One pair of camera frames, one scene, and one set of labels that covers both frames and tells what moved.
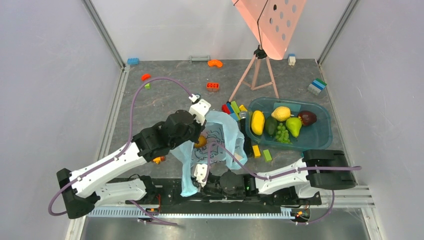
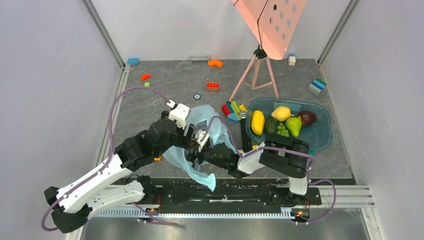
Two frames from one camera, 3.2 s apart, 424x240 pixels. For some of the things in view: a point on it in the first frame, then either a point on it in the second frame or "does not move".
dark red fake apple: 307,117 does not move
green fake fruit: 294,125 does not move
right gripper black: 210,184 → 205,153
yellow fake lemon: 281,113 does not move
